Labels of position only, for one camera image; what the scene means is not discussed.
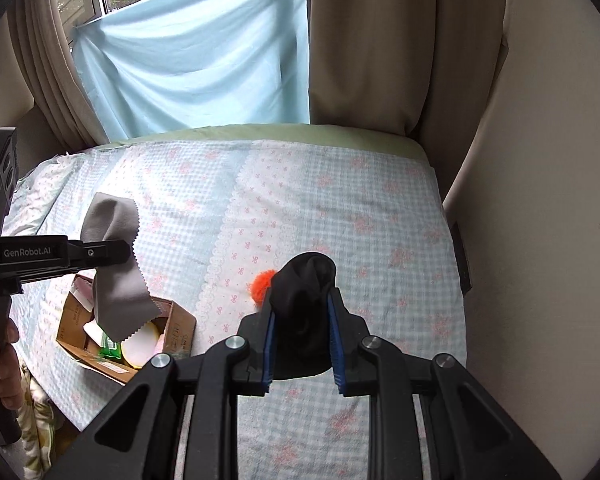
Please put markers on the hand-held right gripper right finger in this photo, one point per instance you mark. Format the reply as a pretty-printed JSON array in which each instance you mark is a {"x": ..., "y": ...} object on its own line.
[{"x": 336, "y": 340}]

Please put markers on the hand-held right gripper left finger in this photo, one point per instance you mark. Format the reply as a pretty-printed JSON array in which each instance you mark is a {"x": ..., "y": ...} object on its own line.
[{"x": 267, "y": 350}]

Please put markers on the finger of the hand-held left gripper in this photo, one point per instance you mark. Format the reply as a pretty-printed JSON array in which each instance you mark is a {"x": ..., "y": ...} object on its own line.
[{"x": 105, "y": 251}]

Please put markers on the grey zigzag-edged cloth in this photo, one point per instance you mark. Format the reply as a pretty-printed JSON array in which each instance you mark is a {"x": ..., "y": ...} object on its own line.
[{"x": 120, "y": 290}]

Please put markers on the black sock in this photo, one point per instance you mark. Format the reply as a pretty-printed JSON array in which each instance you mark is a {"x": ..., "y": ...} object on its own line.
[{"x": 300, "y": 310}]

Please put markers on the printed cardboard box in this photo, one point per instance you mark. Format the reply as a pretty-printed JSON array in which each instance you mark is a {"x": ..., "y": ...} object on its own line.
[{"x": 180, "y": 332}]

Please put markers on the small green packet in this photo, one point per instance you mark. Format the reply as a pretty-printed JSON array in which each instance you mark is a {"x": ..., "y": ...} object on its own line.
[{"x": 110, "y": 347}]

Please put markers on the person's left hand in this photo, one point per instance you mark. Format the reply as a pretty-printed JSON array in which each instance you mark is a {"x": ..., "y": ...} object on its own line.
[{"x": 7, "y": 375}]

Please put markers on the orange pom-pom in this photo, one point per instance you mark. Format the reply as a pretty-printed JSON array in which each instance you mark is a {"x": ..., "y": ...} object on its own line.
[{"x": 261, "y": 285}]

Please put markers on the crumpled light blanket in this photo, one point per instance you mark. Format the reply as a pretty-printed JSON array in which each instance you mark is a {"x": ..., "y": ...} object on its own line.
[{"x": 45, "y": 190}]

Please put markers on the beige bed headboard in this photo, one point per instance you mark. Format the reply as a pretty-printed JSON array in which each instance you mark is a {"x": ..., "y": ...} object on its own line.
[{"x": 35, "y": 135}]

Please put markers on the checked floral bed sheet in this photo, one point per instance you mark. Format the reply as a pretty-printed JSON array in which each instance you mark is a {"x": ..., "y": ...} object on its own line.
[{"x": 330, "y": 210}]

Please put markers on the pale floral cloth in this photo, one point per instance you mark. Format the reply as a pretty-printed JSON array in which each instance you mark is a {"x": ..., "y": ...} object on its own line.
[{"x": 37, "y": 410}]

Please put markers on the beige curtain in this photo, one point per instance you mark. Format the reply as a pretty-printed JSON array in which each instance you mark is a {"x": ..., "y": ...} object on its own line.
[
  {"x": 55, "y": 70},
  {"x": 380, "y": 50}
]

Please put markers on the light blue hanging cloth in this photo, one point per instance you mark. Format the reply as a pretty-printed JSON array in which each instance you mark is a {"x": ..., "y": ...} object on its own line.
[{"x": 195, "y": 60}]

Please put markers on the pale green mattress sheet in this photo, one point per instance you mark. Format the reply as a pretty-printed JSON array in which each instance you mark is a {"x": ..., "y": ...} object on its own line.
[{"x": 280, "y": 132}]

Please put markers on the dark wall plate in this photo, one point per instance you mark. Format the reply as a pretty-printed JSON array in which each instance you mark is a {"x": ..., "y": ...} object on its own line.
[{"x": 462, "y": 257}]

